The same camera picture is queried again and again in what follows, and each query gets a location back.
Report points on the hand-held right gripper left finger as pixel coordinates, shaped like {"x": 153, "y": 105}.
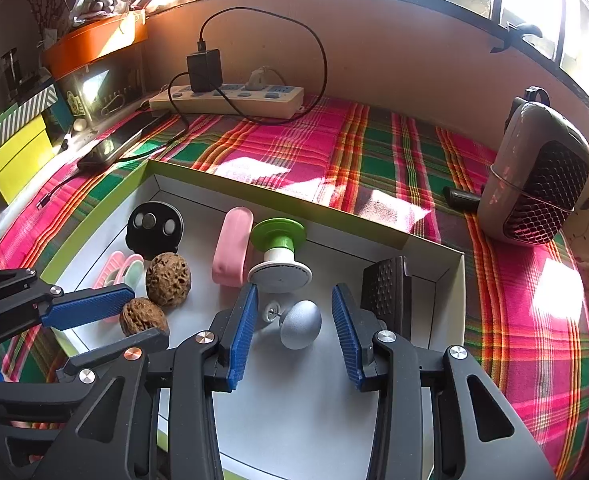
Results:
{"x": 239, "y": 340}

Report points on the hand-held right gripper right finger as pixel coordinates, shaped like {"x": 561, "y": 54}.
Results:
{"x": 348, "y": 335}

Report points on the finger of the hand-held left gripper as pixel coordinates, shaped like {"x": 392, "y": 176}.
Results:
{"x": 89, "y": 306}
{"x": 104, "y": 357}

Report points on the pink plastic clip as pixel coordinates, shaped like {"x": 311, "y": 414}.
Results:
{"x": 109, "y": 267}

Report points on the grey knob with pin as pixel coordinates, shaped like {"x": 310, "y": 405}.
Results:
{"x": 302, "y": 325}

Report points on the brown walnut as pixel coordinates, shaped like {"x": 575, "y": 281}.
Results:
{"x": 169, "y": 280}
{"x": 142, "y": 317}

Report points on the green and white round device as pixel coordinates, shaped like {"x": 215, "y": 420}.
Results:
{"x": 279, "y": 265}

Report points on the pink silicone case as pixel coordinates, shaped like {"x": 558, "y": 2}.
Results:
{"x": 232, "y": 250}

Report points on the green cardboard box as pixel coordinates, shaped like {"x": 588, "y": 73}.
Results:
{"x": 294, "y": 425}

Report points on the black rectangular textured device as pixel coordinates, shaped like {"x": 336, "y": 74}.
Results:
{"x": 387, "y": 295}

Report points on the round black button remote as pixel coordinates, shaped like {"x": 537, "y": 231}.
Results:
{"x": 154, "y": 227}

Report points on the yellow box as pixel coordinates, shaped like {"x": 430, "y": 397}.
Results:
{"x": 19, "y": 160}

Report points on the black power bank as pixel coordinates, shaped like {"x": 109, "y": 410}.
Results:
{"x": 119, "y": 145}

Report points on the plaid blanket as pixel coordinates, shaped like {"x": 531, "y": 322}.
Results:
{"x": 374, "y": 150}

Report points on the striped box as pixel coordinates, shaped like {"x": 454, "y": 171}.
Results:
{"x": 14, "y": 120}

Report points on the clear storage box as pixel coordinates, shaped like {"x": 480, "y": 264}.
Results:
{"x": 104, "y": 87}

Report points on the white power strip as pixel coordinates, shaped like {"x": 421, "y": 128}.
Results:
{"x": 254, "y": 102}

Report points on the grey and black heater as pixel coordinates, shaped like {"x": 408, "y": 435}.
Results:
{"x": 534, "y": 175}

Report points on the white plug adapter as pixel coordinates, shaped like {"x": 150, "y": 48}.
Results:
{"x": 260, "y": 79}

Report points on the black charger adapter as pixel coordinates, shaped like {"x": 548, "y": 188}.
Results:
{"x": 204, "y": 70}

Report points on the orange box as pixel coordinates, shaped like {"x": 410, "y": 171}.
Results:
{"x": 94, "y": 42}

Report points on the dried branches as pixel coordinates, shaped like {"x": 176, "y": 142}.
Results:
{"x": 49, "y": 0}

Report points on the black window hook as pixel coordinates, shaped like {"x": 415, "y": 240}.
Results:
{"x": 516, "y": 35}

